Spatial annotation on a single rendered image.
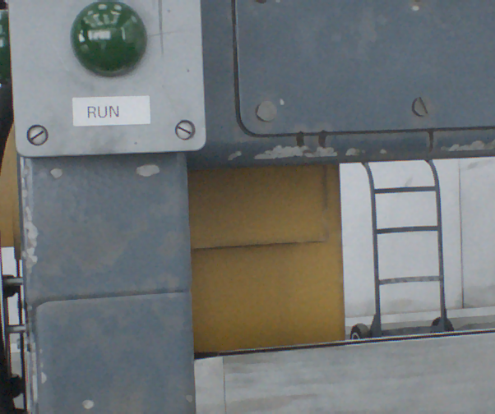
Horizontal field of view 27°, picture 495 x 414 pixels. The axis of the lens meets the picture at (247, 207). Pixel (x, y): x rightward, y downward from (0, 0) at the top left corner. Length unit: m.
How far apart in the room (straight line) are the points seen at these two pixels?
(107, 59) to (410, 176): 5.67
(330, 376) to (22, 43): 0.33
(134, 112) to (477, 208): 5.84
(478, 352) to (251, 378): 0.15
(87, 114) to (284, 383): 0.29
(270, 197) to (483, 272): 5.57
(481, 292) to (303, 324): 5.50
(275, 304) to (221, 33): 0.35
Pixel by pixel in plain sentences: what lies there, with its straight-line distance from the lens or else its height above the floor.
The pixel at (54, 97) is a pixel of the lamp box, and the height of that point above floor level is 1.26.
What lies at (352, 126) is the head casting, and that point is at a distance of 0.48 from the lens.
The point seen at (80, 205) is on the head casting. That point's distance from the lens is 0.45.
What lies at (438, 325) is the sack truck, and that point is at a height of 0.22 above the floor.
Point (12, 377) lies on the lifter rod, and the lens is 0.74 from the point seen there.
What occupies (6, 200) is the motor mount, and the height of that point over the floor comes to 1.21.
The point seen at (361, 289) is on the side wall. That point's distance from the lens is 5.99.
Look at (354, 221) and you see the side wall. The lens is 5.94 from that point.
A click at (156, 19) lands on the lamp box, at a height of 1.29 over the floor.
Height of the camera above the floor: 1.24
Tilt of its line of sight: 3 degrees down
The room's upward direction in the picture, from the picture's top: 2 degrees counter-clockwise
